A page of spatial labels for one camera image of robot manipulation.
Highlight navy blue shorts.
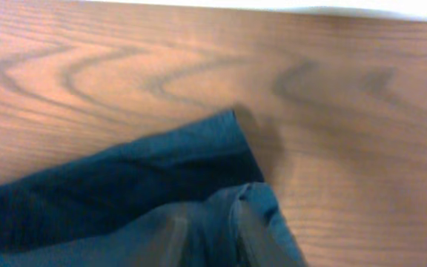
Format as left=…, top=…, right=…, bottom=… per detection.
left=0, top=111, right=305, bottom=266

